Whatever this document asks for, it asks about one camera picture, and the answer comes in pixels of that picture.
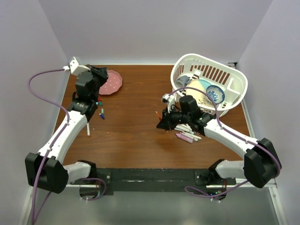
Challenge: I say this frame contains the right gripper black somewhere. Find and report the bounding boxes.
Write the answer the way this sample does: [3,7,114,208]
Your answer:
[157,105,191,131]

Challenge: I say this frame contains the mint cap acrylic marker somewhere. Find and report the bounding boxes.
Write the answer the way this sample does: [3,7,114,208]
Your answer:
[174,128,186,132]

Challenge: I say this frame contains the purple pink highlighter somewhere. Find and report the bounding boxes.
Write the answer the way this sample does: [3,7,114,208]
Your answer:
[175,133,194,143]

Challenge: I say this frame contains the peach cap acrylic marker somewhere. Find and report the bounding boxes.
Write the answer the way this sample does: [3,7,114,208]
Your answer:
[181,132,194,136]

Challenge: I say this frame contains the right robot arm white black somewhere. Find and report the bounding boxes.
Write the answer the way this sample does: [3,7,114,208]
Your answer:
[157,94,282,188]

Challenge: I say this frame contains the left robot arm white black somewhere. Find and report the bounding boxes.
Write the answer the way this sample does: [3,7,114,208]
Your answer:
[25,65,108,194]

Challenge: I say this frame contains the pink polka dot plate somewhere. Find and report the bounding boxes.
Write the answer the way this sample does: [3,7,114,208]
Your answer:
[99,70,122,95]

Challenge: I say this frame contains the grey marker near right gripper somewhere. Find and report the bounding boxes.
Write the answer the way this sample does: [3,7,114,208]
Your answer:
[188,135,202,141]

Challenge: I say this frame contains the grey blue mug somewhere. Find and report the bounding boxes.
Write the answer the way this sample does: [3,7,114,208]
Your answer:
[174,75,191,89]

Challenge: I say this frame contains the pale yellow blue plate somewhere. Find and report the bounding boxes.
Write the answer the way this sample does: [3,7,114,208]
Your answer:
[186,79,218,108]

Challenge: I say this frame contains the blue patterned bowl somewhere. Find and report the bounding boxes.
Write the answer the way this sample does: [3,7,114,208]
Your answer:
[206,85,225,104]

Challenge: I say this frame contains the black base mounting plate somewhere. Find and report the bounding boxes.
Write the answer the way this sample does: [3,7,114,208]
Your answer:
[97,168,236,195]

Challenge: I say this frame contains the white plastic basket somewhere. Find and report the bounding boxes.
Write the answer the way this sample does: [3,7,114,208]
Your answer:
[170,53,248,117]

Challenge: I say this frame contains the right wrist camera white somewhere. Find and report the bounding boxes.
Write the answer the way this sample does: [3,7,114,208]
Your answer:
[161,93,175,113]

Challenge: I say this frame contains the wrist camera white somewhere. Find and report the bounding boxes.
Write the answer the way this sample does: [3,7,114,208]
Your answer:
[161,93,175,113]
[63,57,90,76]

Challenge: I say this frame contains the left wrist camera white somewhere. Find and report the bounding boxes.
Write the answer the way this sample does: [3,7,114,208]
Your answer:
[63,57,90,76]

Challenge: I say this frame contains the aluminium frame rail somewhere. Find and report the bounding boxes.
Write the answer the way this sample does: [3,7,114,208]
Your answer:
[29,166,278,188]

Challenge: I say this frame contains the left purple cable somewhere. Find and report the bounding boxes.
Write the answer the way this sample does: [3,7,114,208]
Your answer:
[28,68,107,225]

